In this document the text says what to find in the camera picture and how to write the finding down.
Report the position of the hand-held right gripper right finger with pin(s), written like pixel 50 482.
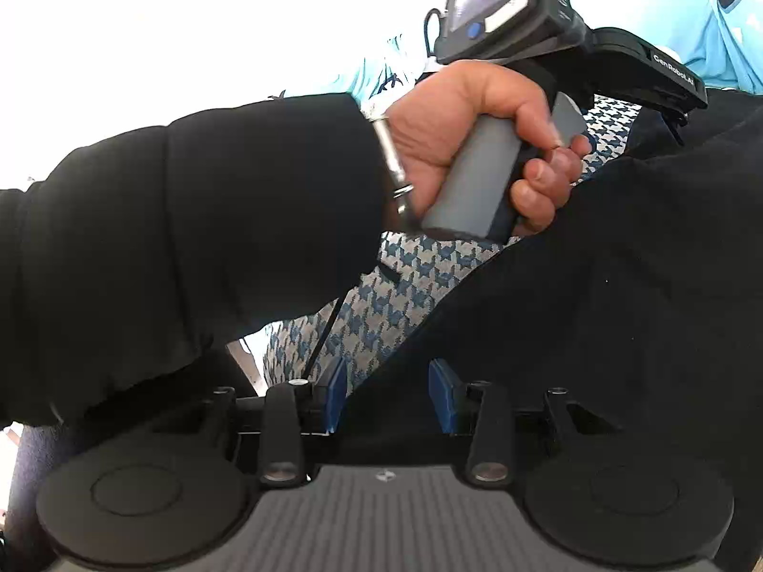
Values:
pixel 444 396

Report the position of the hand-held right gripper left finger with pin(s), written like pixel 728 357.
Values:
pixel 331 396

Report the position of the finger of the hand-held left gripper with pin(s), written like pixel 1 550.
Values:
pixel 673 122

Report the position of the black t-shirt with red print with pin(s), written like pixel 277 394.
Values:
pixel 596 310

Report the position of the person's left hand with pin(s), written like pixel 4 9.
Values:
pixel 453 107

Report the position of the houndstooth sofa seat cover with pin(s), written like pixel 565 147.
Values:
pixel 411 304

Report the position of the blue printed sofa cover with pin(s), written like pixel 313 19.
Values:
pixel 721 30

